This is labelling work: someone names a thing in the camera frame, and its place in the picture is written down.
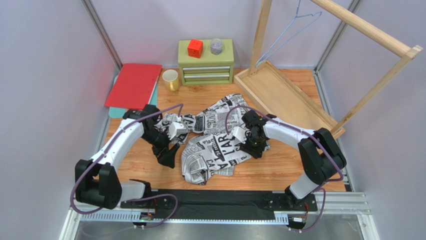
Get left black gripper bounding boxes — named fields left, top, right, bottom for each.
left=141, top=126, right=180, bottom=168

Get newspaper print trousers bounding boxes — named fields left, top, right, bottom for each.
left=154, top=93, right=252, bottom=185

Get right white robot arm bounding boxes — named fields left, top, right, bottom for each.
left=241, top=110, right=347, bottom=207

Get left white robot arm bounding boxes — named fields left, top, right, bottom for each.
left=69, top=104, right=183, bottom=214

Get wooden clothes rack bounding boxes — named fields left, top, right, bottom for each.
left=233, top=0, right=424, bottom=141

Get teal cutting board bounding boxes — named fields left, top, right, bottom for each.
left=108, top=77, right=159, bottom=119

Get red board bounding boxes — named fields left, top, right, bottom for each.
left=104, top=63, right=162, bottom=110

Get yellow mug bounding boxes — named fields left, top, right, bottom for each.
left=161, top=69, right=179, bottom=92

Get green drawer cabinet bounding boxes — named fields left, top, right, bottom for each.
left=177, top=38, right=234, bottom=86

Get clear glass jar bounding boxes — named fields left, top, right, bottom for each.
left=210, top=38, right=223, bottom=55

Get red cube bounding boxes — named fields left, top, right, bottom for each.
left=187, top=39, right=204, bottom=59

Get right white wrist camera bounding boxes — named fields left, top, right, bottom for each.
left=230, top=126, right=248, bottom=144

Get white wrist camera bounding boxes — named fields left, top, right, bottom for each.
left=167, top=114, right=188, bottom=140
left=230, top=126, right=248, bottom=144

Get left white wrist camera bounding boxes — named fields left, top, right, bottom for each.
left=167, top=114, right=188, bottom=140

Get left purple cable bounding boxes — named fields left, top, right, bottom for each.
left=69, top=103, right=185, bottom=230

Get purple cable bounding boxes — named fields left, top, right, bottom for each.
left=69, top=103, right=185, bottom=230
left=224, top=105, right=345, bottom=233

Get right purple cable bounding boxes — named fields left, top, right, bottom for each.
left=224, top=105, right=345, bottom=233

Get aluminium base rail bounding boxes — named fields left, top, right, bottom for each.
left=71, top=188, right=379, bottom=240

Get blue wire hanger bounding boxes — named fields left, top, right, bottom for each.
left=254, top=0, right=323, bottom=69

